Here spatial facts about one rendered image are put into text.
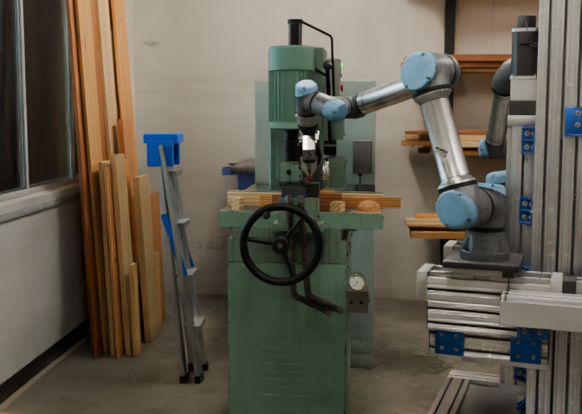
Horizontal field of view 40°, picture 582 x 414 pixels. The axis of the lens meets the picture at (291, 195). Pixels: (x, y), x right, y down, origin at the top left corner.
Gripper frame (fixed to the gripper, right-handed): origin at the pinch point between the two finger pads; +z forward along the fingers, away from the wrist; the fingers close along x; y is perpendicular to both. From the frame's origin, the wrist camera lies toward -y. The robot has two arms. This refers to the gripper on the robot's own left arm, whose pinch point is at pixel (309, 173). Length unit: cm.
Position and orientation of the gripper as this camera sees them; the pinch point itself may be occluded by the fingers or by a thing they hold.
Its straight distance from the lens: 285.0
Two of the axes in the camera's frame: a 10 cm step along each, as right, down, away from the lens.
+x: -9.9, -0.1, 1.1
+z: 0.5, 8.1, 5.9
